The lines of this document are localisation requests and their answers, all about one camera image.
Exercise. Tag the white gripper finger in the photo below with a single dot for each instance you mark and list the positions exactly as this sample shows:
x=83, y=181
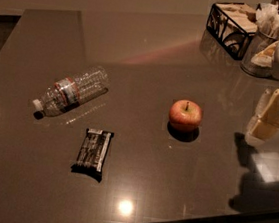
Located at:
x=264, y=99
x=257, y=132

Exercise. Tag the black wire napkin basket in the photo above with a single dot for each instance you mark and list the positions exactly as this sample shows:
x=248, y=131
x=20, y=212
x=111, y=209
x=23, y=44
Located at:
x=233, y=26

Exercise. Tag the black snack bar wrapper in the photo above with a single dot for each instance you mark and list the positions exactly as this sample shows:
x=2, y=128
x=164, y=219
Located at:
x=92, y=153

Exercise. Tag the red yellow apple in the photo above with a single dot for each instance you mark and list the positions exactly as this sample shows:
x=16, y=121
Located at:
x=185, y=116

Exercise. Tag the clear plastic water bottle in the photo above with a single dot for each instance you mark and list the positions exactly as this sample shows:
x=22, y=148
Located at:
x=71, y=92

